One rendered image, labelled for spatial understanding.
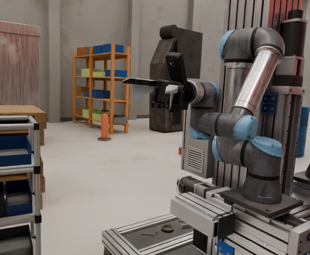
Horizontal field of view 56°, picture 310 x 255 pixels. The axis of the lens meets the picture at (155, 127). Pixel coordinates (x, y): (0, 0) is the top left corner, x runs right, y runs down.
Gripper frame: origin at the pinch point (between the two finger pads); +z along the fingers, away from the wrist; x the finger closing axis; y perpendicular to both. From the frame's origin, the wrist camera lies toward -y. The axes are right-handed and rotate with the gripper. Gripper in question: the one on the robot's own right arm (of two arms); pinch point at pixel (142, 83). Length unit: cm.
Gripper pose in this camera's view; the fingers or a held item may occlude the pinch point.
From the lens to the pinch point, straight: 74.2
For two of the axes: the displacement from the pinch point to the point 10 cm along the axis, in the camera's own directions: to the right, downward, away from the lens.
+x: -7.5, -2.6, 6.1
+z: -6.5, 0.9, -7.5
